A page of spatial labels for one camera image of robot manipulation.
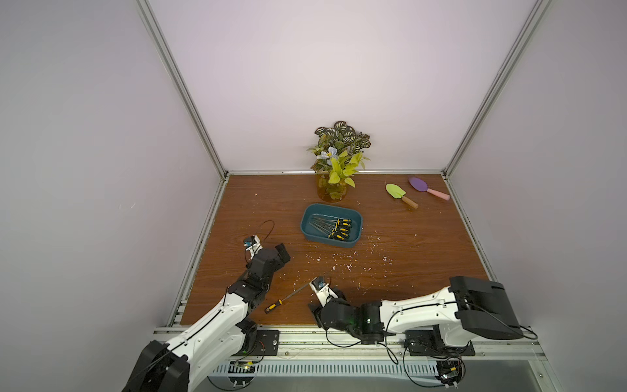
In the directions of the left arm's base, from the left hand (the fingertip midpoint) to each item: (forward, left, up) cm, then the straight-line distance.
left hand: (278, 249), depth 86 cm
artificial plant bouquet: (+35, -22, +16) cm, 45 cm away
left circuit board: (-36, +8, -12) cm, 38 cm away
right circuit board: (-34, -54, -9) cm, 65 cm away
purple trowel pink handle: (+39, -63, -7) cm, 74 cm away
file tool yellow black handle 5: (+13, -21, -5) cm, 25 cm away
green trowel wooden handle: (+35, -52, -8) cm, 63 cm away
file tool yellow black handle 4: (+9, -24, -6) cm, 26 cm away
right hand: (-17, -13, -1) cm, 22 cm away
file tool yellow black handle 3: (+13, -20, -6) cm, 25 cm away
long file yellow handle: (-18, +1, -6) cm, 19 cm away
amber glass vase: (+31, -19, -5) cm, 37 cm away
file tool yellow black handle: (+16, -21, -6) cm, 27 cm away
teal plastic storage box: (+7, -13, -3) cm, 15 cm away
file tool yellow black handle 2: (+12, -25, -5) cm, 28 cm away
